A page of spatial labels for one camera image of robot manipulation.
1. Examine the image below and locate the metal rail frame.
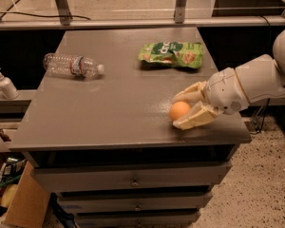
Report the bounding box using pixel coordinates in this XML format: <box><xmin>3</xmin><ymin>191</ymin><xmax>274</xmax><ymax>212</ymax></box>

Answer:
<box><xmin>0</xmin><ymin>0</ymin><xmax>285</xmax><ymax>30</ymax></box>

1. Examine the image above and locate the cardboard box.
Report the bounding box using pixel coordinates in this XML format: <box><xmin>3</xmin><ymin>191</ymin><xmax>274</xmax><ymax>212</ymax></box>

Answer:
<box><xmin>0</xmin><ymin>153</ymin><xmax>50</xmax><ymax>228</ymax></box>

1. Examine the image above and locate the clear plastic water bottle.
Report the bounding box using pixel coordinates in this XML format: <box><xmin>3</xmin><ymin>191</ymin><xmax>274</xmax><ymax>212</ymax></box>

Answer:
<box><xmin>43</xmin><ymin>53</ymin><xmax>105</xmax><ymax>79</ymax></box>

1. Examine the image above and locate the green snack bag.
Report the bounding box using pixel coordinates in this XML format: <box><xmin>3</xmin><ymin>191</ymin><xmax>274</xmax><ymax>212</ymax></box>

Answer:
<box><xmin>138</xmin><ymin>42</ymin><xmax>203</xmax><ymax>69</ymax></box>

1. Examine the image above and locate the grey drawer cabinet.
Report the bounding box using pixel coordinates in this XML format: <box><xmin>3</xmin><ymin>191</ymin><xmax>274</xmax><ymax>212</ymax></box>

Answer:
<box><xmin>12</xmin><ymin>28</ymin><xmax>250</xmax><ymax>228</ymax></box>

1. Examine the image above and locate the white pump dispenser bottle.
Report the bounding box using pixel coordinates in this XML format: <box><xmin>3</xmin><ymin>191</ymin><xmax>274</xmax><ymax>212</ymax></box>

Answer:
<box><xmin>0</xmin><ymin>68</ymin><xmax>19</xmax><ymax>100</ymax></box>

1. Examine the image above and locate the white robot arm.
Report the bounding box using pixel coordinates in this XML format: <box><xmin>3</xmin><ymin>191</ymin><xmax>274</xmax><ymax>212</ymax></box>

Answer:
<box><xmin>173</xmin><ymin>29</ymin><xmax>285</xmax><ymax>130</ymax></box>

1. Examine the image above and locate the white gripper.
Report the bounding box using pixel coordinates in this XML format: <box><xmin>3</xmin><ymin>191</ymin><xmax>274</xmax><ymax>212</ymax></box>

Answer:
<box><xmin>172</xmin><ymin>67</ymin><xmax>249</xmax><ymax>130</ymax></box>

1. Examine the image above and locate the black cable on floor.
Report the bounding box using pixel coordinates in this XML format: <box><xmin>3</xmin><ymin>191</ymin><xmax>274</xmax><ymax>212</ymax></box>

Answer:
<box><xmin>0</xmin><ymin>10</ymin><xmax>91</xmax><ymax>21</ymax></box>

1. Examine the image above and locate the orange fruit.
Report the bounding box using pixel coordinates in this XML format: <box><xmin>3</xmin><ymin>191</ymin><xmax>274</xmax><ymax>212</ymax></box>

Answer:
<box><xmin>169</xmin><ymin>102</ymin><xmax>191</xmax><ymax>121</ymax></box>

